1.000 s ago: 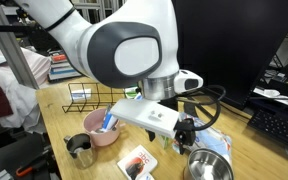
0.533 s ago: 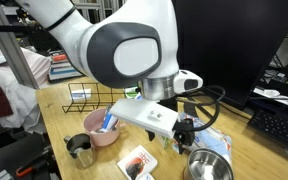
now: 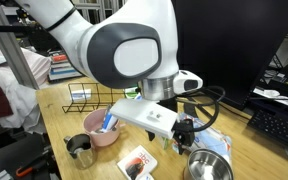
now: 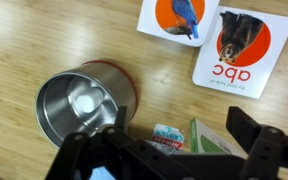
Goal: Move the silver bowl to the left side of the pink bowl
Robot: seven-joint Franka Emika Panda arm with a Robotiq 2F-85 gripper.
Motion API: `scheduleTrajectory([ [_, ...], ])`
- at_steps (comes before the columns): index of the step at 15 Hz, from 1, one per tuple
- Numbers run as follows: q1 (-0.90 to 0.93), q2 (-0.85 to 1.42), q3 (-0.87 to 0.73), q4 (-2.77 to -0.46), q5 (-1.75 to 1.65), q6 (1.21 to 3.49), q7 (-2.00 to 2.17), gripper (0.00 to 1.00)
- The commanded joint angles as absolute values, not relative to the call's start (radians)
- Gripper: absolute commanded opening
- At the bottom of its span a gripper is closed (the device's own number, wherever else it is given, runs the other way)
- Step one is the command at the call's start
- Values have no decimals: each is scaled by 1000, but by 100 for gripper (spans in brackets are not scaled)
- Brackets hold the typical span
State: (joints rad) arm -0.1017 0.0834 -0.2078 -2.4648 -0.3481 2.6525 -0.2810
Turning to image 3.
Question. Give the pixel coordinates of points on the pink cloth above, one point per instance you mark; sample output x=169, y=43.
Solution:
x=39, y=66

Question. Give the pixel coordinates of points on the white papers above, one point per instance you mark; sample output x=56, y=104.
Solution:
x=274, y=95

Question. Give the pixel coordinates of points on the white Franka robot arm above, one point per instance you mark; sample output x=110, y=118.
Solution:
x=84, y=33

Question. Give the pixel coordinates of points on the silver metal pitcher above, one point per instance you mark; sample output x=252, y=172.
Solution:
x=82, y=156

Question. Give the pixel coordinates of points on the white box with green label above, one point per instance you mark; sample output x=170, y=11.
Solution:
x=165, y=142

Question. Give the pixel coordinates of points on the blue and white tube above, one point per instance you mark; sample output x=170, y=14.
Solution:
x=108, y=121

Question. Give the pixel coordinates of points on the silver metal bowl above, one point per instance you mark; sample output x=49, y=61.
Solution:
x=197, y=166

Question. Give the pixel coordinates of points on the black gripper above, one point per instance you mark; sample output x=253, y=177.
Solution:
x=184, y=126

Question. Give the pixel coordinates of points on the white box with green print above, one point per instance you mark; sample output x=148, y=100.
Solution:
x=130, y=92

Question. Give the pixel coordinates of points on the aluminium frame post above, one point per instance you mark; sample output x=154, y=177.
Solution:
x=15, y=50

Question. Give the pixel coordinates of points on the large black monitor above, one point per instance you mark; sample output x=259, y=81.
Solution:
x=237, y=43

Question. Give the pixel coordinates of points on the black keyboard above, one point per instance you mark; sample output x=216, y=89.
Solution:
x=277, y=128

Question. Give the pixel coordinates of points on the white box with blue stripe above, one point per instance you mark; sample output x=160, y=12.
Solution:
x=138, y=97

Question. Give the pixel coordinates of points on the orange black tool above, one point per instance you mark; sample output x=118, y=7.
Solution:
x=24, y=171

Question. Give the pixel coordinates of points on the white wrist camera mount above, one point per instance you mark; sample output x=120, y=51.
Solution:
x=140, y=115

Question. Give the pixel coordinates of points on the blue plastic packet bag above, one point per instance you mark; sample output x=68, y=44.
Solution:
x=214, y=140

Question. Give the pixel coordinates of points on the white box with blue text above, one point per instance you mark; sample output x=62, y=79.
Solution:
x=80, y=95

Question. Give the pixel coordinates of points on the red book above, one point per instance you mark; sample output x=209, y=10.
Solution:
x=59, y=58

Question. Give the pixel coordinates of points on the white cloth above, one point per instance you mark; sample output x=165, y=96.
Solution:
x=20, y=100

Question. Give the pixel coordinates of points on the stacked blue white books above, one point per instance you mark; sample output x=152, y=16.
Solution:
x=64, y=71

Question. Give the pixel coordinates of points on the silver spoon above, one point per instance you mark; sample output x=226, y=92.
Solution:
x=107, y=109

